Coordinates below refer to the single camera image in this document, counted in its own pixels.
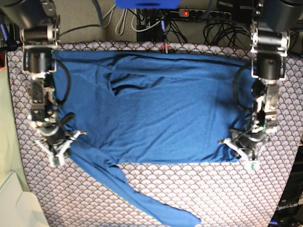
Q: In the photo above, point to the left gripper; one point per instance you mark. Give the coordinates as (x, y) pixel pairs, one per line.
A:
(248, 141)

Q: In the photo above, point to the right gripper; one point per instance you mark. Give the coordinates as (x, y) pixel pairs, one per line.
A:
(54, 136)

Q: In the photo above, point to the blue long-sleeve T-shirt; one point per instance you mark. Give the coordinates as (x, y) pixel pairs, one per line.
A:
(149, 108)

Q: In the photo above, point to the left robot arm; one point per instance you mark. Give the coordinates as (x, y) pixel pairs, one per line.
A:
(272, 21)

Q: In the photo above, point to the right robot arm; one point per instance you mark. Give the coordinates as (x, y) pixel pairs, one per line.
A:
(39, 33)

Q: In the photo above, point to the fan-patterned tablecloth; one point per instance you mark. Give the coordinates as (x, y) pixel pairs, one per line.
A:
(220, 194)

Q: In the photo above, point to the white plastic bin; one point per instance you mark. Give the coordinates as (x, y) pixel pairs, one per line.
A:
(19, 208)

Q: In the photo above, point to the black OpenArm base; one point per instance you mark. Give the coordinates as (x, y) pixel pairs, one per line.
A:
(289, 212)

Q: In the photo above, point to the black power strip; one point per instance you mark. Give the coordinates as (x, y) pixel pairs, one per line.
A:
(203, 14)

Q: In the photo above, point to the blue box at top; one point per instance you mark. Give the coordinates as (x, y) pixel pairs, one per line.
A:
(147, 4)

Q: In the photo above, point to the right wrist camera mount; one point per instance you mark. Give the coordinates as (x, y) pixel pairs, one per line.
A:
(57, 158)

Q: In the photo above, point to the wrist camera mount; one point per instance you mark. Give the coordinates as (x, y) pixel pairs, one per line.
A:
(57, 158)
(249, 162)

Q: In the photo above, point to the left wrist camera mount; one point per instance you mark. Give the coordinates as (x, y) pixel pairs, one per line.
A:
(249, 162)

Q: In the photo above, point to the blue-handled clamp centre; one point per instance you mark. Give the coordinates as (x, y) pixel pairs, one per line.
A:
(165, 45)

